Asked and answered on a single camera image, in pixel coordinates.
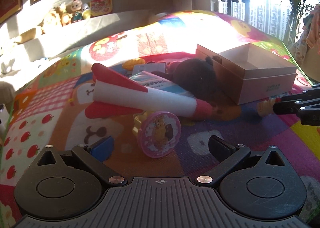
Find pink lid yellow cup toy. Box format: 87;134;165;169
132;111;181;158

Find hanging pink clothes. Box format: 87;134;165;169
289;4;319;66

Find pink cardboard box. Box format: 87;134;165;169
196;44;297;105

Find baby doll figure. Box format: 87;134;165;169
71;0;82;23

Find dark brown plush bear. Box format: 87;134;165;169
152;57;218;101

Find small white duck toy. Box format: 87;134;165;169
81;3;91;19

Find blue white wipes pack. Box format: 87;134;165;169
130;71;194;98

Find red yellow picture card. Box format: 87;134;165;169
89;0;113;17

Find colourful cartoon play mat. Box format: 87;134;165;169
1;10;319;227

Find yellow plush toy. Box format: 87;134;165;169
40;3;72;34

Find yellow ribbed ball toy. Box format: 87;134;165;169
122;58;146;71

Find red white foam rocket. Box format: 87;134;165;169
85;63;214;120

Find small light blue box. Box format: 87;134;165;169
132;62;166;75

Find white sofa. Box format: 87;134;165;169
1;10;167;92

